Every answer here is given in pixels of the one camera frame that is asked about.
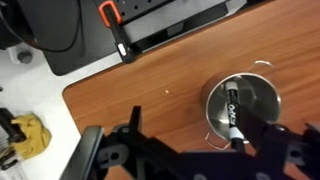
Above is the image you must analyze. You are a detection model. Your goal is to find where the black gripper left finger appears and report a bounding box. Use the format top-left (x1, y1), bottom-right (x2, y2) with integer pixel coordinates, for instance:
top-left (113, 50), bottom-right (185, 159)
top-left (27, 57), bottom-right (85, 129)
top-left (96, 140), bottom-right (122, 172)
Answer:
top-left (128, 105), bottom-right (144, 138)

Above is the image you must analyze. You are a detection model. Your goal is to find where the black tool handle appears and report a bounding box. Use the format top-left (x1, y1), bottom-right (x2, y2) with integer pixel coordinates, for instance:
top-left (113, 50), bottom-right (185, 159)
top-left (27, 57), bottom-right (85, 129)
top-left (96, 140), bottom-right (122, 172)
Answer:
top-left (0, 107), bottom-right (27, 169)

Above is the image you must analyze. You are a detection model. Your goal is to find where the dark rounded bulky object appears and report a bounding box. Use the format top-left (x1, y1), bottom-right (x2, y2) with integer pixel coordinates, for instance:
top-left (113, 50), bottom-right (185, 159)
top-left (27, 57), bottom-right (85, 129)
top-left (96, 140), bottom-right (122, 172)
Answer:
top-left (0, 0), bottom-right (82, 53)

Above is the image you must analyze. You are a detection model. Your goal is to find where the black perforated breadboard plate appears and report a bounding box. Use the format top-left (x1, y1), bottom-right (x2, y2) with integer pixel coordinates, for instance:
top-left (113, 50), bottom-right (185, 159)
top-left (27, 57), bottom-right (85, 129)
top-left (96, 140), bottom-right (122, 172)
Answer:
top-left (43, 0), bottom-right (234, 77)

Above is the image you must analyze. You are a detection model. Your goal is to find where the black white dry-erase marker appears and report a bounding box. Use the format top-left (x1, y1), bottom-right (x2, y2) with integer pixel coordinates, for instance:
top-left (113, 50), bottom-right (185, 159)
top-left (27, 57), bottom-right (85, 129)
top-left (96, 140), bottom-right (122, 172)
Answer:
top-left (224, 80), bottom-right (248, 155)

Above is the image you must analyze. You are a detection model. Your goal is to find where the stainless steel pot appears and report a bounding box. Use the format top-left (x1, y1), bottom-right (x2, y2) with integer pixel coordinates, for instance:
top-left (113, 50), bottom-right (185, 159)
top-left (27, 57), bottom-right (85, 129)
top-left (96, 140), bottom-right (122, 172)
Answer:
top-left (200, 59), bottom-right (283, 151)

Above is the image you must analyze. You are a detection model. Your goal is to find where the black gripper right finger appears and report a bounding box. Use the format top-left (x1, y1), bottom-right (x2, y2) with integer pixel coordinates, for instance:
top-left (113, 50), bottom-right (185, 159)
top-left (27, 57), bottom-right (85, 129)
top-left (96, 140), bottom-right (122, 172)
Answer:
top-left (237, 107), bottom-right (268, 158)

